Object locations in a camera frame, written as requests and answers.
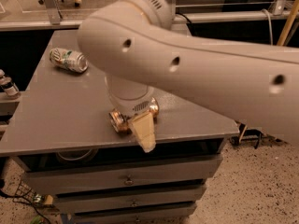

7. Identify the green white soda can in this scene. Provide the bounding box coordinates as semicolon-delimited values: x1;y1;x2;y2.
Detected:
50;48;89;74

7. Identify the metal railing bar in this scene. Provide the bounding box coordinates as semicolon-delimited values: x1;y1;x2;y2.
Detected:
0;10;290;32

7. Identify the orange soda can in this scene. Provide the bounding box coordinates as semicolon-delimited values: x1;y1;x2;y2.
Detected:
109;97;160;133

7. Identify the white cable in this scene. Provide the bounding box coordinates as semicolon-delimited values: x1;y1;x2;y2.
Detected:
261;8;275;46

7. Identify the small bottle at left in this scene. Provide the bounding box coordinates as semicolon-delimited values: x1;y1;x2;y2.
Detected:
0;69;21;99

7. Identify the wire basket on floor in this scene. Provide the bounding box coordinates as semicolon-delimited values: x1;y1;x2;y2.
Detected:
13;180;54;208

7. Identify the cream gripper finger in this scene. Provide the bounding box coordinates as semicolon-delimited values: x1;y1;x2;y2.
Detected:
128;111;156;153

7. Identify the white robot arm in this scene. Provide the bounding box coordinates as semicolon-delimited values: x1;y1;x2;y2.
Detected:
78;0;299;145

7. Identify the grey drawer cabinet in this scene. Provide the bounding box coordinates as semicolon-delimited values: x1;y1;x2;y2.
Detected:
0;24;239;224

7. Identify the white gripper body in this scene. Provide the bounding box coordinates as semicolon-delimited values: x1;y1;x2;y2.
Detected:
105;74;154;117

